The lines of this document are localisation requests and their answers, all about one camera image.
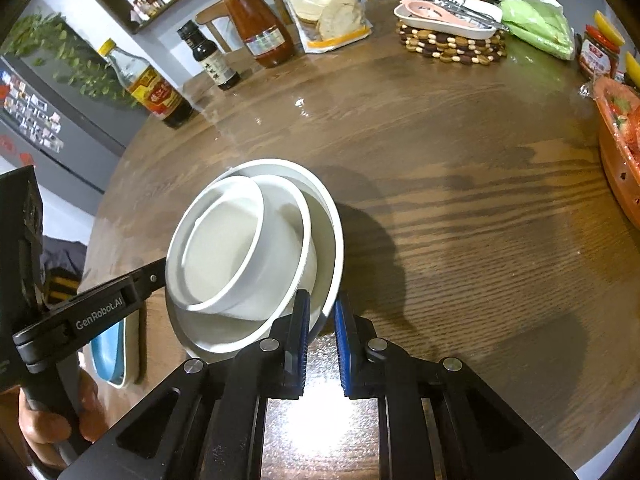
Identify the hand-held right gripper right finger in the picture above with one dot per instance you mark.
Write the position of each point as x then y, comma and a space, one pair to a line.
343, 350

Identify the chili jar with yellow lid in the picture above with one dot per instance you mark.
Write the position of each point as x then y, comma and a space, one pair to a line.
597, 60

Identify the dark jar with yellow lid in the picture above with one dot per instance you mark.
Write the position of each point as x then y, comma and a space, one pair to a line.
634, 67

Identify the pink spoon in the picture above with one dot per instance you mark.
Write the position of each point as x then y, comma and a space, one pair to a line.
425, 10

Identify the flour bag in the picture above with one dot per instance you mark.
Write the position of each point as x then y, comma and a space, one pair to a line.
320, 15

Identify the small shallow white bowl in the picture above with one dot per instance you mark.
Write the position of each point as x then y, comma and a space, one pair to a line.
220, 255

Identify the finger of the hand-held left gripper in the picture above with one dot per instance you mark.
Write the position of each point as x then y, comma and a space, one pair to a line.
95, 317

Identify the grey fridge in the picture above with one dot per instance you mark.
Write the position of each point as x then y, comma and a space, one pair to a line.
50, 150

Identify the blue dish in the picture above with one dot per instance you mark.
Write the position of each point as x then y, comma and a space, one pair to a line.
107, 355

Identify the white oval dish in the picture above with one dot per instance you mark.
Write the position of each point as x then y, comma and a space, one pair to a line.
450, 31

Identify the vinegar bottle with yellow cap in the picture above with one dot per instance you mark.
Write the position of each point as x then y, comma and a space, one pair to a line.
150, 90

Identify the orange plastic basket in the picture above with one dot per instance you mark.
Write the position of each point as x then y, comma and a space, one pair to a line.
620, 160

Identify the small dark soy sauce bottle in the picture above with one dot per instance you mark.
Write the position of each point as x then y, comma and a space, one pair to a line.
212, 62

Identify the trailing green vine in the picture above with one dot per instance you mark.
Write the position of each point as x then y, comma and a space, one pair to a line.
65, 55

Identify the wide white bowl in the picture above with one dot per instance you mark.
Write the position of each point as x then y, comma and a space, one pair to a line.
225, 340

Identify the red sauce bottle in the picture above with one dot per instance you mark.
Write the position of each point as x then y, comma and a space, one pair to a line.
260, 30

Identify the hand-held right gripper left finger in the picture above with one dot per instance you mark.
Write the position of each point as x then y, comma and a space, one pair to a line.
301, 350

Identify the large blue patterned plate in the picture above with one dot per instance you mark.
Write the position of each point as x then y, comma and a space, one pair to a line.
134, 355

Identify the metal tongs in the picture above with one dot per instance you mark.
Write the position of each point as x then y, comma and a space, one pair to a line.
480, 17

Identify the small deep white bowl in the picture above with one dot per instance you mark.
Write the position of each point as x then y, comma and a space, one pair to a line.
175, 265

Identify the person's left hand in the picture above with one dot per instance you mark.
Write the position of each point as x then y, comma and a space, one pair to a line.
45, 427

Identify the medium white bowl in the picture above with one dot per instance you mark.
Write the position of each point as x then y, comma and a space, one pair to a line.
290, 260

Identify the beaded wooden trivet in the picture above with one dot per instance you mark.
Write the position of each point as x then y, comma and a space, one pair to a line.
450, 50

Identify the striped cushion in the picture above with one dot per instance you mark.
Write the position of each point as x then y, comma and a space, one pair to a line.
62, 285

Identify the green bag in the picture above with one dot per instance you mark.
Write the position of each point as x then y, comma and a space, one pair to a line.
537, 25

